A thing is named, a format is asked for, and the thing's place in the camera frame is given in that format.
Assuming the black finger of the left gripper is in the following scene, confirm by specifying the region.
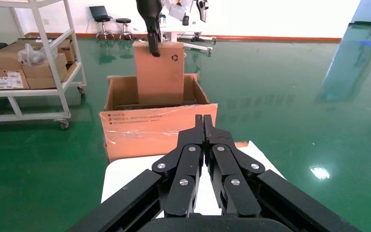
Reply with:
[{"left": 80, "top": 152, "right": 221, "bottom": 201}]
[{"left": 145, "top": 17, "right": 161, "bottom": 58}]

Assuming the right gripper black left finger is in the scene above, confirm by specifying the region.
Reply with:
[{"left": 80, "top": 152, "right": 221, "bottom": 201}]
[{"left": 152, "top": 115, "right": 205, "bottom": 217}]

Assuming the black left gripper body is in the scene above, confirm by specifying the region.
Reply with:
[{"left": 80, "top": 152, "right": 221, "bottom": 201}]
[{"left": 136, "top": 0, "right": 163, "bottom": 21}]

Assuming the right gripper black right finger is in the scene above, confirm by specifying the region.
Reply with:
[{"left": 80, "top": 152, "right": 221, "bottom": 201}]
[{"left": 204, "top": 115, "right": 266, "bottom": 217}]

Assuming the small cardboard box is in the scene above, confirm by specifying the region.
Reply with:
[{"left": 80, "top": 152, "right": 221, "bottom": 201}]
[{"left": 133, "top": 41, "right": 186, "bottom": 106}]

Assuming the large open cardboard box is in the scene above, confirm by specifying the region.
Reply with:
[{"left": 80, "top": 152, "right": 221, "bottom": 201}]
[{"left": 99, "top": 73, "right": 219, "bottom": 164}]

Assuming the plain stored cardboard box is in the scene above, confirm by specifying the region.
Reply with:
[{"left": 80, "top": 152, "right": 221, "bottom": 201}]
[
  {"left": 57, "top": 38, "right": 76, "bottom": 64},
  {"left": 0, "top": 42, "right": 29, "bottom": 71},
  {"left": 26, "top": 76, "right": 68, "bottom": 90},
  {"left": 22, "top": 53, "right": 68, "bottom": 79}
]

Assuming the cardboard box with white label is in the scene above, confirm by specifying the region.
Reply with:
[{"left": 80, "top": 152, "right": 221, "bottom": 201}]
[{"left": 0, "top": 68, "right": 30, "bottom": 90}]

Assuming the white wheeled equipment stand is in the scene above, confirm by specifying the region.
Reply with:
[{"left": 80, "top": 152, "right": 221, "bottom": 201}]
[{"left": 159, "top": 14, "right": 217, "bottom": 54}]

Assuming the black round stool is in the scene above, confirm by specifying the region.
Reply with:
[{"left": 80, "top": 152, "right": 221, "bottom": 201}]
[
  {"left": 95, "top": 16, "right": 115, "bottom": 41},
  {"left": 115, "top": 18, "right": 134, "bottom": 41}
]

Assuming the black laptop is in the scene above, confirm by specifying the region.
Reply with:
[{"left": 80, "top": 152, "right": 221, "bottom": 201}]
[{"left": 88, "top": 5, "right": 112, "bottom": 20}]

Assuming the black white hanging device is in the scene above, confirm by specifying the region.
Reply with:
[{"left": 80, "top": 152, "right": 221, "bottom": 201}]
[{"left": 196, "top": 0, "right": 210, "bottom": 23}]

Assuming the clear plastic bag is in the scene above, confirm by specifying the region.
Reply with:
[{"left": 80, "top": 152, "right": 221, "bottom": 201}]
[{"left": 18, "top": 43, "right": 59, "bottom": 67}]

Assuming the white wheeled shelf cart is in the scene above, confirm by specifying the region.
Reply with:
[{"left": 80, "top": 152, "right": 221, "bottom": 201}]
[{"left": 0, "top": 0, "right": 87, "bottom": 131}]

